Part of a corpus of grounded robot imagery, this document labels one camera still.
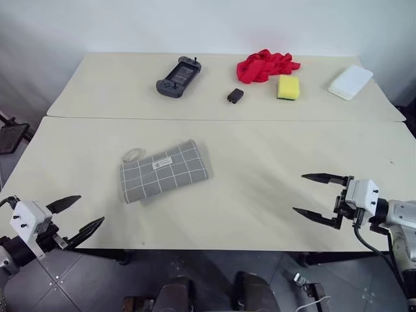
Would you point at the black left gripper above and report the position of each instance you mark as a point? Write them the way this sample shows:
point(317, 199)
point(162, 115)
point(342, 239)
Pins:
point(48, 237)

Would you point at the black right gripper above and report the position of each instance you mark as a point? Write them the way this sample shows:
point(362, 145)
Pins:
point(340, 206)

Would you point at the grey checked pouch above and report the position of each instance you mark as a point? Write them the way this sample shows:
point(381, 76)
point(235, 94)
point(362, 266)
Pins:
point(169, 172)

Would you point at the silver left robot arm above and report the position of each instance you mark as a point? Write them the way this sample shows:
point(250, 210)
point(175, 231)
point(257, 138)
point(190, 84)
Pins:
point(8, 260)

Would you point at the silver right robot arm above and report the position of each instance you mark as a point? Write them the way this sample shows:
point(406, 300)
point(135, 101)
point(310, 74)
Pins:
point(401, 211)

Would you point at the black mesh metal stand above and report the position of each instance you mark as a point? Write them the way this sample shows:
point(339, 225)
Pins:
point(13, 135)

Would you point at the dark rounded shape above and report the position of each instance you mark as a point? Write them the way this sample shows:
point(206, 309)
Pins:
point(175, 295)
point(253, 292)

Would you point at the yellow sponge with dark base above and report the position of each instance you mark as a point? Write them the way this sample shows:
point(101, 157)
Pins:
point(288, 86)

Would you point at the white plastic box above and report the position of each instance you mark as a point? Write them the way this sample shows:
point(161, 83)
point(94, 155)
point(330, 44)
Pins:
point(351, 81)

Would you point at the small black charger adapter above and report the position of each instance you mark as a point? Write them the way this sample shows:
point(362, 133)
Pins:
point(235, 96)

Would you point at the red crumpled cloth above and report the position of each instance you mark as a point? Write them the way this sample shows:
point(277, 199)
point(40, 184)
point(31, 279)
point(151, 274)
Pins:
point(260, 70)

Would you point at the grey handheld game controller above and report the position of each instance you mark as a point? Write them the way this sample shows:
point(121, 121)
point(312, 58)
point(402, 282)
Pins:
point(180, 76)

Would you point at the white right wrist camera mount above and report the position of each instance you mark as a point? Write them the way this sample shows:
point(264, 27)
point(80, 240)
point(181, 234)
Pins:
point(362, 193)

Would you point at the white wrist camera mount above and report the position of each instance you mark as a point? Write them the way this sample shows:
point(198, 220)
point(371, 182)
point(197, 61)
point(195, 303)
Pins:
point(29, 216)
point(362, 193)

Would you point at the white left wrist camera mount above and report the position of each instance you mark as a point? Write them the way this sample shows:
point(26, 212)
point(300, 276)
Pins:
point(29, 216)

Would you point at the black floor bracket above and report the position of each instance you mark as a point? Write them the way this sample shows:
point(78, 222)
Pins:
point(312, 291)

